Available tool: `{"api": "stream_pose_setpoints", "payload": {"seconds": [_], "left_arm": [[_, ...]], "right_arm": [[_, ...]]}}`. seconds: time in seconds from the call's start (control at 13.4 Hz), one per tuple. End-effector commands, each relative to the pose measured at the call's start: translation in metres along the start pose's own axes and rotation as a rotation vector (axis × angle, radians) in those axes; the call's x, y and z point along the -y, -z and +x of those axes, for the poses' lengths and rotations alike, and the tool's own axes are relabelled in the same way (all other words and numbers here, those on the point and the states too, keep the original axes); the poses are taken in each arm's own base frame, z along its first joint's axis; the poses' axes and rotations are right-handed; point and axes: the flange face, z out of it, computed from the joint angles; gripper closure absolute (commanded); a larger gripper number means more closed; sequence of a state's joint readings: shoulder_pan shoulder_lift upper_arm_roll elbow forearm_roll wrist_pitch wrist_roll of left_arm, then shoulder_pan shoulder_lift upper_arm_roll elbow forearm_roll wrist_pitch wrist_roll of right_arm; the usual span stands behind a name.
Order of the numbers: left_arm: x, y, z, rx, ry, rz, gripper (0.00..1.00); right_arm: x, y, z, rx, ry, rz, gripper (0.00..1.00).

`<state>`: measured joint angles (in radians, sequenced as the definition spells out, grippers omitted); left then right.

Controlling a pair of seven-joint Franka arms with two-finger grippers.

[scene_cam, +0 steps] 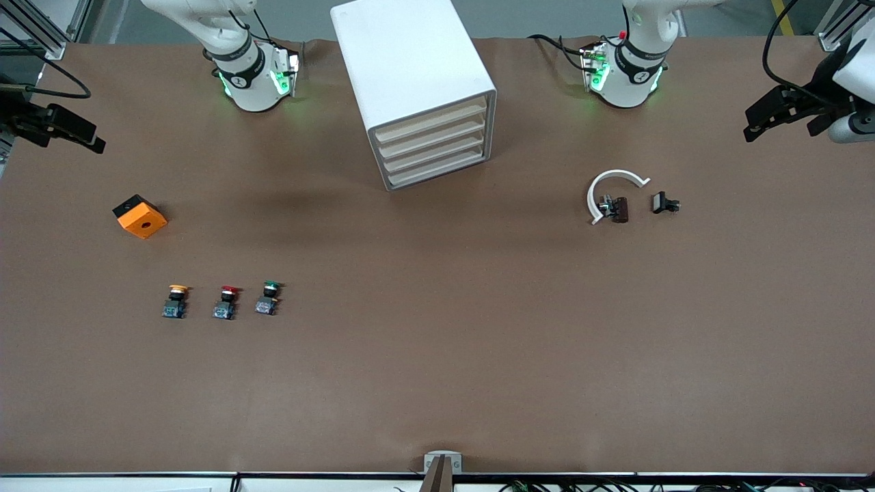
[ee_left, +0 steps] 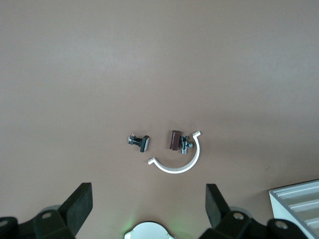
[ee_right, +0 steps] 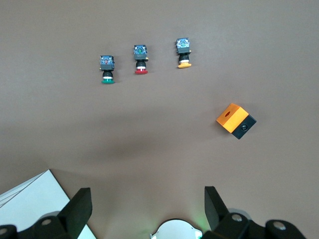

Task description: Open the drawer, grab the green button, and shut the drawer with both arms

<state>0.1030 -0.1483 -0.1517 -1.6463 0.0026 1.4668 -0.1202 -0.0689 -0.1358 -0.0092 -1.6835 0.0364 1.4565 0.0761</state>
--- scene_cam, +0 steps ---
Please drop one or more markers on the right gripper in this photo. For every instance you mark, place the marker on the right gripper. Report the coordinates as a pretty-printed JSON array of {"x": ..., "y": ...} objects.
[{"x": 17, "y": 113}]

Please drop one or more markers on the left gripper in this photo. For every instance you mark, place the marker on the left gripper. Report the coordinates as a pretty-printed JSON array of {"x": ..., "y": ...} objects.
[{"x": 815, "y": 97}]

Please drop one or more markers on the green push button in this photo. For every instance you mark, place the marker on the green push button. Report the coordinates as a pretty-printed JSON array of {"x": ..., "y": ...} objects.
[{"x": 266, "y": 304}]

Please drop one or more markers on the white plastic drawer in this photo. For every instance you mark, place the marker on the white plastic drawer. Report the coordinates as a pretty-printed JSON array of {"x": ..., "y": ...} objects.
[
  {"x": 431, "y": 121},
  {"x": 441, "y": 169},
  {"x": 434, "y": 139},
  {"x": 437, "y": 154}
]

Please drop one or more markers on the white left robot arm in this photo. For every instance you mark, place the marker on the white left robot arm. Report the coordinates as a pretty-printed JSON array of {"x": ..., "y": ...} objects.
[{"x": 625, "y": 85}]

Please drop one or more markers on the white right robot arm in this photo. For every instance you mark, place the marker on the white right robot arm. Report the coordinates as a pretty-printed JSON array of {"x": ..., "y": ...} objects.
[{"x": 251, "y": 92}]

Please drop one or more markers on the yellow push button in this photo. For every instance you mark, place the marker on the yellow push button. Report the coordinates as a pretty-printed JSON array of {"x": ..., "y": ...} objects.
[{"x": 175, "y": 307}]

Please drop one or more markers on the red push button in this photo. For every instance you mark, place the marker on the red push button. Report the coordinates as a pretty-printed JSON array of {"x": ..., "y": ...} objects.
[{"x": 224, "y": 309}]

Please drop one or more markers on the white drawer cabinet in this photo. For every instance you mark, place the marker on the white drawer cabinet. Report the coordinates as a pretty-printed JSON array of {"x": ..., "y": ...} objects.
[{"x": 403, "y": 61}]

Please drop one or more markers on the orange box with hole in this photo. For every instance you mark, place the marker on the orange box with hole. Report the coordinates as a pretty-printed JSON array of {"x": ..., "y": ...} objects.
[{"x": 143, "y": 222}]

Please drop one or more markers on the small black clip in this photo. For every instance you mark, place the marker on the small black clip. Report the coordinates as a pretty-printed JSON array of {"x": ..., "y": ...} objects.
[{"x": 660, "y": 202}]

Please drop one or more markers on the metal bolt clamp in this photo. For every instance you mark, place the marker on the metal bolt clamp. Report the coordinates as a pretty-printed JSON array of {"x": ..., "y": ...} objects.
[{"x": 606, "y": 205}]

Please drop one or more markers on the brown table mat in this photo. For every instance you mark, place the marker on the brown table mat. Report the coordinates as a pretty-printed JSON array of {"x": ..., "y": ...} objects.
[{"x": 437, "y": 342}]

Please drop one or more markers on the aluminium frame profile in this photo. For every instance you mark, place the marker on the aluminium frame profile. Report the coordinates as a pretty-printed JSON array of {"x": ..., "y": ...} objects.
[
  {"x": 830, "y": 42},
  {"x": 56, "y": 49}
]

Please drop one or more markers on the white curved bracket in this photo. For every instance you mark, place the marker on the white curved bracket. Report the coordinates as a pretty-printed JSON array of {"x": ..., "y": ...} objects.
[{"x": 618, "y": 173}]

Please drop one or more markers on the grey metal bracket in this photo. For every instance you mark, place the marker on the grey metal bracket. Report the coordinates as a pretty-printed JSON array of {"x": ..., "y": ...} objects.
[{"x": 432, "y": 461}]

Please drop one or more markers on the brown camera post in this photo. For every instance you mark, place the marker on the brown camera post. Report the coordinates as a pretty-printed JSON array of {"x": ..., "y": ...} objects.
[{"x": 441, "y": 478}]

